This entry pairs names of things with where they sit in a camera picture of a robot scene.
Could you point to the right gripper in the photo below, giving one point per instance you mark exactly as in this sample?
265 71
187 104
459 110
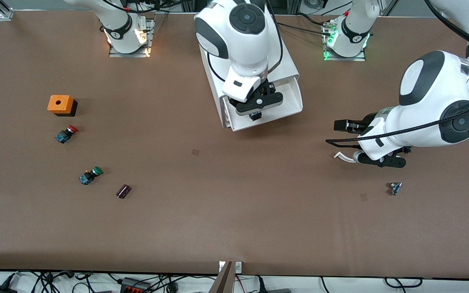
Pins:
255 116

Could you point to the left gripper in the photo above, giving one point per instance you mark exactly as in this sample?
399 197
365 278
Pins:
368 120

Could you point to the white cabinet drawer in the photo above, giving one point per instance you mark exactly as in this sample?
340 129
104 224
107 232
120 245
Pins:
291 101

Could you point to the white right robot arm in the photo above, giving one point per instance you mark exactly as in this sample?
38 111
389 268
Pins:
234 44

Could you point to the white drawer cabinet shell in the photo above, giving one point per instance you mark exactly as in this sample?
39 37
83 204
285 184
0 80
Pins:
287 57

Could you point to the green push button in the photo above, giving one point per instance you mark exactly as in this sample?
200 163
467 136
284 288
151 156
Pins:
90 176

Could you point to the red mushroom push button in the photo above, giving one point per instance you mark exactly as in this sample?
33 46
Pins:
65 134

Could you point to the white semicircular plastic clamp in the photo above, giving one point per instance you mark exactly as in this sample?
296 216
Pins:
342 156

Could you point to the chrome metal tee fitting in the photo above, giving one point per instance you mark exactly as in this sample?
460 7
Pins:
395 188

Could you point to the small dark maroon component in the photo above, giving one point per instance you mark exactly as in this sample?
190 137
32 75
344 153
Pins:
123 191

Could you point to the black power strip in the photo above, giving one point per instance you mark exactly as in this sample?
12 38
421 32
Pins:
134 285

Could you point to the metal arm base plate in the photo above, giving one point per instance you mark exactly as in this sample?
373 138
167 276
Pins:
346 58
130 54

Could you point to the white metal bracket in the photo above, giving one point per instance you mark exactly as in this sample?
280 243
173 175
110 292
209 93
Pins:
238 267

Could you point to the wooden post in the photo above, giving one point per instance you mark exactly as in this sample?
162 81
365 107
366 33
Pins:
222 280

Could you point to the orange button enclosure box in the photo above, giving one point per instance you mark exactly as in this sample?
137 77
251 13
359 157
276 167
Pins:
59 103

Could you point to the aluminium frame profile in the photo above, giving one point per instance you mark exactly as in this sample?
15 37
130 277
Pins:
2 10

